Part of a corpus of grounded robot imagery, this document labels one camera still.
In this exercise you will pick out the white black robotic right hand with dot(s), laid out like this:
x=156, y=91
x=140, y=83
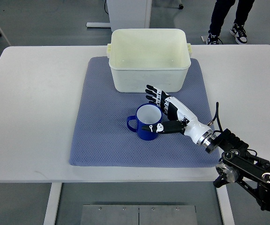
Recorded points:
x=180, y=118

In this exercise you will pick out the white cabinet pedestal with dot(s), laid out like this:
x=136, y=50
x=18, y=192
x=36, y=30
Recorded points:
x=125, y=14

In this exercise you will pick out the black caster wheel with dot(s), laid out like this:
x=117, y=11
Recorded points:
x=180, y=7

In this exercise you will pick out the cream plastic box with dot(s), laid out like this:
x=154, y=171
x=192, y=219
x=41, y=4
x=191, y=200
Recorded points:
x=140, y=57

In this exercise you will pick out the metal base plate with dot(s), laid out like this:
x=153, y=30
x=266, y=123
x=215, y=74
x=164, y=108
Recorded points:
x=138, y=215

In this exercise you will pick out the blue enamel mug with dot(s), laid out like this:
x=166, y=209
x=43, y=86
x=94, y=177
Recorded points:
x=146, y=115

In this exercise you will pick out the blue-grey textured mat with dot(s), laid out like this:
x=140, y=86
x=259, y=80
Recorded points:
x=102, y=137

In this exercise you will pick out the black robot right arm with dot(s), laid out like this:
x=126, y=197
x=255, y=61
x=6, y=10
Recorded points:
x=238, y=165

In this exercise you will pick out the white table frame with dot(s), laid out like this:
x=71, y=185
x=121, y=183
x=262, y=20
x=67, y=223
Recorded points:
x=55, y=191

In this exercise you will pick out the grey floor outlet plate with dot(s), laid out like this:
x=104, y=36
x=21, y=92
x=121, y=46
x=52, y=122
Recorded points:
x=204, y=38

